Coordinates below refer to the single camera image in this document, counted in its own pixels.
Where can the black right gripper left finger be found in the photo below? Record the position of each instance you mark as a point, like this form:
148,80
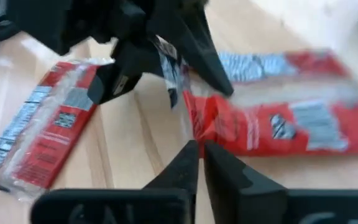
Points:
185,174

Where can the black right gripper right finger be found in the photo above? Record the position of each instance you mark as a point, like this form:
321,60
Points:
235,193

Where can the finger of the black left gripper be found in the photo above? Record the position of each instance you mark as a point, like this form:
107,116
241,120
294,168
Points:
126,68
194,37

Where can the red popcorn bag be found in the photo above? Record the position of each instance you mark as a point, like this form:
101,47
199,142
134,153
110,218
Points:
259,130
48,133

